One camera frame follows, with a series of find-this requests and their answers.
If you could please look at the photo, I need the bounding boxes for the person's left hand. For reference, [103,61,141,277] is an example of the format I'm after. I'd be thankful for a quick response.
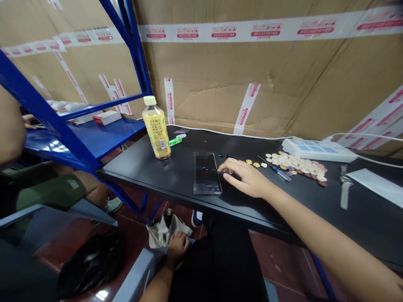
[166,231,190,268]

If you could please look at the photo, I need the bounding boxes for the person's right hand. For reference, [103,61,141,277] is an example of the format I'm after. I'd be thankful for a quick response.
[217,157,275,199]

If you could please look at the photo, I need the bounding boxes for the beige cloth bag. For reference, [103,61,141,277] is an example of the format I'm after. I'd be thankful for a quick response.
[146,208,194,250]

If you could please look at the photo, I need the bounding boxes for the person's legs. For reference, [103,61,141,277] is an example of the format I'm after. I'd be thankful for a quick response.
[168,212,270,302]

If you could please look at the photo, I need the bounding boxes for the black smartphone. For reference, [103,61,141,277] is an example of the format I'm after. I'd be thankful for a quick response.
[192,152,223,195]

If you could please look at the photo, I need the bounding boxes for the black plastic bag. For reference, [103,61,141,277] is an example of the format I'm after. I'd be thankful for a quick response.
[59,230,127,299]

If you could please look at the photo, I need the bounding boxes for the small green packet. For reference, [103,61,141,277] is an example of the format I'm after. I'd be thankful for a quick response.
[169,133,187,147]

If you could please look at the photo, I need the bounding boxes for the yellow tea bottle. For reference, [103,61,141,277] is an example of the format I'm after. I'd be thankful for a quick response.
[142,95,172,161]

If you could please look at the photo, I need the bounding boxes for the pile of round coloured discs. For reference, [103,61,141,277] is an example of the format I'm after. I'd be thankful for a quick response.
[246,151,328,187]

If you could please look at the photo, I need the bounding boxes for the grey chair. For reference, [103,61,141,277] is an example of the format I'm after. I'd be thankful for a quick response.
[0,197,189,302]

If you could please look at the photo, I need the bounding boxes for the blue metal shelf rack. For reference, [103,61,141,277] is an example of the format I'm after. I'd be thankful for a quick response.
[0,0,155,221]

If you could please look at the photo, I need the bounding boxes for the red and white box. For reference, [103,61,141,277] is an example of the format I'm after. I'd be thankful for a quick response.
[92,110,123,126]

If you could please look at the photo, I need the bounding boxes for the white power strip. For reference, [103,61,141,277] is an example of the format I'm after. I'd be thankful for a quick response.
[281,136,359,164]

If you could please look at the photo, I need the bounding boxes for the stack of white packets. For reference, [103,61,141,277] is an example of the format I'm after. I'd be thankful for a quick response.
[46,100,89,113]

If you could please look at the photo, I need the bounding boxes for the large taped cardboard carton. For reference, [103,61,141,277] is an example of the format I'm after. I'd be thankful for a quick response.
[133,0,403,151]
[0,0,144,117]

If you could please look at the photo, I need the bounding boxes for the white paper sheet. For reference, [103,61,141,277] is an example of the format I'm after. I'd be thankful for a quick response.
[345,168,403,209]

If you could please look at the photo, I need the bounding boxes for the blue handled screwdriver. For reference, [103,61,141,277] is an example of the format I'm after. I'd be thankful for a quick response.
[256,154,293,182]

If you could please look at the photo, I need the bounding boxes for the grey strap smartwatch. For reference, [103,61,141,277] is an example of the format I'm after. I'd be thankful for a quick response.
[339,164,351,211]

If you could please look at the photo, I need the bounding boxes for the white power cable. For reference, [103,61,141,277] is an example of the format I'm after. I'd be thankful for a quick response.
[323,132,403,143]

